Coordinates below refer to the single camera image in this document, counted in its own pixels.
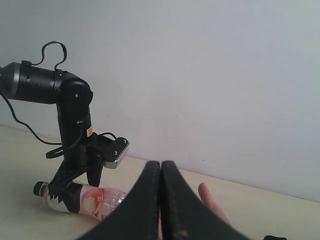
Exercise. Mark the person's open bare hand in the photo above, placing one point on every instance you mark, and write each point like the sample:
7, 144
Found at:
212, 205

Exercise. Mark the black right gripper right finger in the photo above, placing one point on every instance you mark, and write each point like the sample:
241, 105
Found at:
170, 173

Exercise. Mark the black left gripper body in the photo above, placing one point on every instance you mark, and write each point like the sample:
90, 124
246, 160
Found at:
86, 158

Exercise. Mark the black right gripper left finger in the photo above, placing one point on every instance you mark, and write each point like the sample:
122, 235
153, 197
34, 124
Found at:
137, 216

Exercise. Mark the black sleeved forearm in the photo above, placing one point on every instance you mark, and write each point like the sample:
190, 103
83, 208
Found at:
271, 237

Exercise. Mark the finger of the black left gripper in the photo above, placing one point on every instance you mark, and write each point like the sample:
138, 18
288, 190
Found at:
65, 174
70, 196

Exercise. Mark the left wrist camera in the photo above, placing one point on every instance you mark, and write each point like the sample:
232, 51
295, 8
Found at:
114, 152

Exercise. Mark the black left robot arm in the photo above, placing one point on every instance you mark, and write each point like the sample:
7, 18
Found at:
71, 95

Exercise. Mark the pink peach soda bottle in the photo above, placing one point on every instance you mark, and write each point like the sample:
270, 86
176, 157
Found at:
94, 201

